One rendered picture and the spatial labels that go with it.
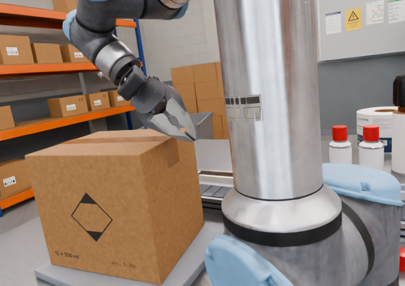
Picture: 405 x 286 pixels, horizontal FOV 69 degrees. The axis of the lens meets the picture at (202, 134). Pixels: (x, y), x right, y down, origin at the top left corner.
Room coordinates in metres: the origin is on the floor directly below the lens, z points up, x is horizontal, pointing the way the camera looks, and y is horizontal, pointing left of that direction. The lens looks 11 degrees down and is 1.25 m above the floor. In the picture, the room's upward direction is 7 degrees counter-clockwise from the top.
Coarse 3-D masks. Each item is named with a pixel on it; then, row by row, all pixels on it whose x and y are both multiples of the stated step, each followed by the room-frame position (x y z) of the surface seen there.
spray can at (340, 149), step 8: (336, 128) 0.68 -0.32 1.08; (344, 128) 0.67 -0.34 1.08; (336, 136) 0.68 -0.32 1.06; (344, 136) 0.67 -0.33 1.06; (328, 144) 0.70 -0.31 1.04; (336, 144) 0.68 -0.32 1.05; (344, 144) 0.67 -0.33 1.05; (336, 152) 0.67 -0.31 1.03; (344, 152) 0.67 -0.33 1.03; (336, 160) 0.67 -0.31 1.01; (344, 160) 0.67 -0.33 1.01
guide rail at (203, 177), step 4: (200, 176) 0.94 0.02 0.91; (204, 176) 0.93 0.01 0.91; (208, 176) 0.93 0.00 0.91; (212, 176) 0.92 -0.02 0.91; (216, 176) 0.91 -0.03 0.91; (220, 176) 0.91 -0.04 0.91; (224, 176) 0.90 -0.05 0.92; (228, 176) 0.90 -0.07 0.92; (200, 180) 0.94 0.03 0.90; (204, 180) 0.93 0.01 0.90; (208, 180) 0.93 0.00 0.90; (212, 180) 0.92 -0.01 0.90; (216, 180) 0.91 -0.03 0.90; (220, 180) 0.90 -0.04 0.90; (224, 180) 0.90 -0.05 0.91; (228, 180) 0.89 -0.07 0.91; (232, 180) 0.88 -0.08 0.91; (404, 192) 0.65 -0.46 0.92; (404, 196) 0.65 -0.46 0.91; (404, 200) 0.65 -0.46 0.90
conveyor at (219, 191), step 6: (204, 186) 0.93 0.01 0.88; (210, 186) 0.92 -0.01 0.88; (216, 186) 0.92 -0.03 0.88; (222, 186) 0.91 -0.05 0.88; (204, 192) 0.88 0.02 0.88; (210, 192) 0.87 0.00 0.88; (216, 192) 0.87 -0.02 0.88; (222, 192) 0.86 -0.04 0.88; (222, 198) 0.82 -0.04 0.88; (402, 210) 0.63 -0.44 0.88; (402, 216) 0.60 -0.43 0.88
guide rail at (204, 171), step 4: (204, 172) 0.85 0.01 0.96; (208, 172) 0.84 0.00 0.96; (212, 172) 0.83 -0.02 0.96; (216, 172) 0.83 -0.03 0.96; (220, 172) 0.82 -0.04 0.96; (224, 172) 0.81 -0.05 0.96; (228, 172) 0.81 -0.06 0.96; (232, 172) 0.80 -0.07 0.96; (232, 176) 0.80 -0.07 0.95; (400, 184) 0.59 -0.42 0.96; (404, 184) 0.59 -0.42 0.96; (404, 188) 0.59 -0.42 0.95
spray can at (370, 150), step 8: (368, 128) 0.65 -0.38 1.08; (376, 128) 0.64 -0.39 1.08; (368, 136) 0.65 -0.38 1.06; (376, 136) 0.64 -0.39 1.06; (360, 144) 0.66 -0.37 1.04; (368, 144) 0.64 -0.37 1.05; (376, 144) 0.64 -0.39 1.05; (360, 152) 0.65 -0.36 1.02; (368, 152) 0.64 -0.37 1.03; (376, 152) 0.63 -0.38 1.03; (360, 160) 0.66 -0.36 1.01; (368, 160) 0.64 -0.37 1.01; (376, 160) 0.63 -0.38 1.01; (376, 168) 0.63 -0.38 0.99
